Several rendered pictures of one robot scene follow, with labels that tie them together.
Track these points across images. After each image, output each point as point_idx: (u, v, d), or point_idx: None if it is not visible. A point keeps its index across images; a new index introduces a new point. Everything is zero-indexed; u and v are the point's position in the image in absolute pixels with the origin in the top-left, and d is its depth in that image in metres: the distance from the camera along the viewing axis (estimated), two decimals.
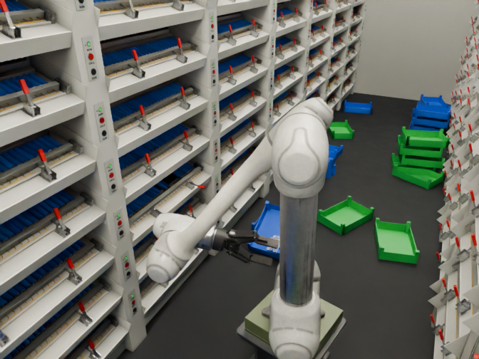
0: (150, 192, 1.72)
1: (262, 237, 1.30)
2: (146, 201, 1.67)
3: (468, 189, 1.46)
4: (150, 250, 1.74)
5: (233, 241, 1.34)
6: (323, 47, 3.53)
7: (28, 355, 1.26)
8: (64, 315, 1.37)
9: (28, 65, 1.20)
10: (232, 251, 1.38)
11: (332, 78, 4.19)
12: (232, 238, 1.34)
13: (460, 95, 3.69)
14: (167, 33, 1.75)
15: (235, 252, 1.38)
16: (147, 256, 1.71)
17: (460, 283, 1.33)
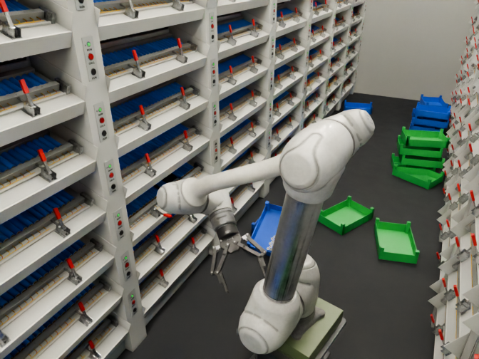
0: (150, 192, 1.72)
1: (264, 261, 1.36)
2: (146, 201, 1.67)
3: (468, 189, 1.46)
4: (150, 250, 1.74)
5: (240, 241, 1.38)
6: (323, 47, 3.53)
7: (28, 355, 1.26)
8: (64, 315, 1.37)
9: (28, 65, 1.20)
10: (226, 246, 1.37)
11: (332, 78, 4.19)
12: (242, 238, 1.39)
13: (460, 95, 3.69)
14: (167, 33, 1.75)
15: (225, 251, 1.37)
16: (147, 256, 1.71)
17: (460, 283, 1.33)
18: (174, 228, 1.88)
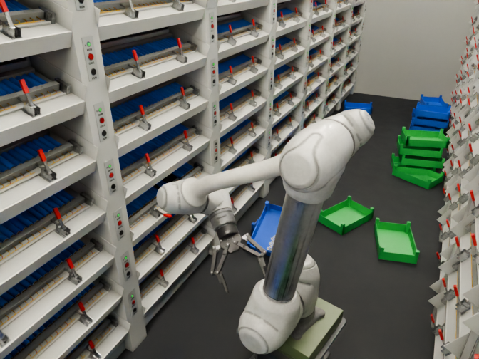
0: (150, 192, 1.72)
1: (264, 261, 1.36)
2: (146, 201, 1.67)
3: (468, 189, 1.46)
4: (150, 250, 1.74)
5: (240, 241, 1.38)
6: (323, 47, 3.53)
7: (28, 355, 1.26)
8: (64, 315, 1.37)
9: (28, 65, 1.20)
10: (226, 246, 1.37)
11: (332, 78, 4.19)
12: (242, 238, 1.39)
13: (460, 95, 3.69)
14: (167, 33, 1.75)
15: (225, 251, 1.37)
16: (147, 256, 1.71)
17: (460, 283, 1.33)
18: (174, 228, 1.88)
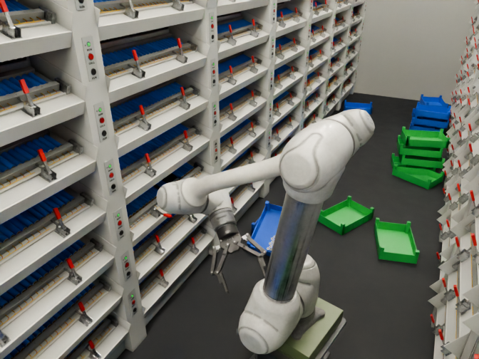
0: (150, 192, 1.72)
1: (264, 261, 1.36)
2: (146, 201, 1.67)
3: (468, 189, 1.46)
4: (150, 250, 1.74)
5: (240, 241, 1.38)
6: (323, 47, 3.53)
7: (28, 355, 1.26)
8: (64, 315, 1.37)
9: (28, 65, 1.20)
10: (226, 246, 1.37)
11: (332, 78, 4.19)
12: (242, 238, 1.39)
13: (460, 95, 3.69)
14: (167, 33, 1.75)
15: (225, 251, 1.37)
16: (147, 256, 1.71)
17: (460, 283, 1.33)
18: (174, 228, 1.88)
